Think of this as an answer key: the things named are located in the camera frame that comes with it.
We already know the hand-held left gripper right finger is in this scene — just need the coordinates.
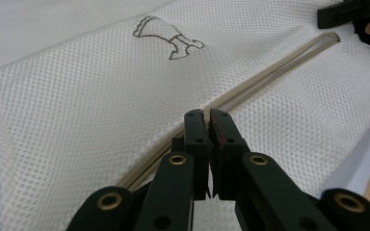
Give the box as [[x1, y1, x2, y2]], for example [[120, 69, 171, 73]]
[[208, 108, 251, 202]]

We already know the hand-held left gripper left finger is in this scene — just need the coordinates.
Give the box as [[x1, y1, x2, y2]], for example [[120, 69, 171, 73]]
[[172, 108, 214, 202]]

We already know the cream mesh laundry bag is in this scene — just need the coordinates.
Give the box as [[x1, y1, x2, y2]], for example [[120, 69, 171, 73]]
[[0, 0, 370, 231]]

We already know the white foam board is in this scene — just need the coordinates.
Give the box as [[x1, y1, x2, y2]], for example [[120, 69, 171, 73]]
[[0, 92, 370, 231]]

